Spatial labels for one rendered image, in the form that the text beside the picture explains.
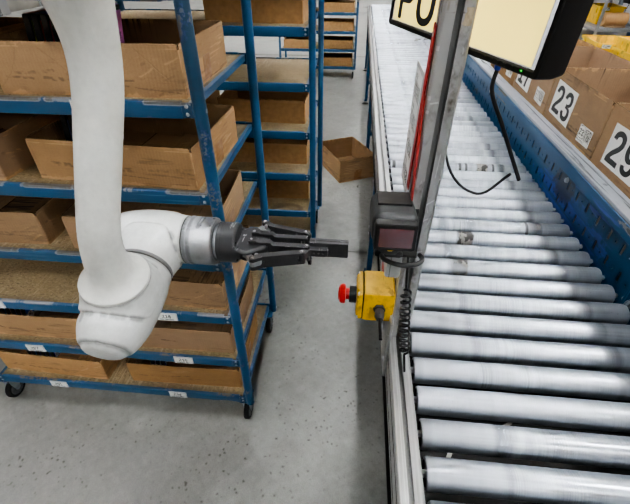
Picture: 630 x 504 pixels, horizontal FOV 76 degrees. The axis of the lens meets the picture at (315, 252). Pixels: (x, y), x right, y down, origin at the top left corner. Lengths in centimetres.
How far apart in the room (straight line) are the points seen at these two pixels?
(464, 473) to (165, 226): 63
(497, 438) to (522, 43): 59
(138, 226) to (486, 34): 63
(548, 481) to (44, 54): 116
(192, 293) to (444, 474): 80
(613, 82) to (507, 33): 118
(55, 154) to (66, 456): 106
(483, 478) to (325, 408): 96
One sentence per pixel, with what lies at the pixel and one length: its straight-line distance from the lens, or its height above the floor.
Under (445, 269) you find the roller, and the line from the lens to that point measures 106.
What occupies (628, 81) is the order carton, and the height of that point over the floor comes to 101.
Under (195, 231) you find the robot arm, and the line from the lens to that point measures 74.
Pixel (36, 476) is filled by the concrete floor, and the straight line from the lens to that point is 177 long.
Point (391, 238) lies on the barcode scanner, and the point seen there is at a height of 107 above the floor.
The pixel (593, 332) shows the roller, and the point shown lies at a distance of 103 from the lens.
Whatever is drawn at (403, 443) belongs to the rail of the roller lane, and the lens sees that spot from 74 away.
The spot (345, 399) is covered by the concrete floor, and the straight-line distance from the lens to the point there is 165.
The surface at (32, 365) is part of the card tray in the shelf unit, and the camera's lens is 183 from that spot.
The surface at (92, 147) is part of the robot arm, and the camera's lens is 58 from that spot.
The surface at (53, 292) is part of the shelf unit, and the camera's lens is 148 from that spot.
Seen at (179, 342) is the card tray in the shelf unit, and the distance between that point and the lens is 139.
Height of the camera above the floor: 139
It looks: 38 degrees down
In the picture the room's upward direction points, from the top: straight up
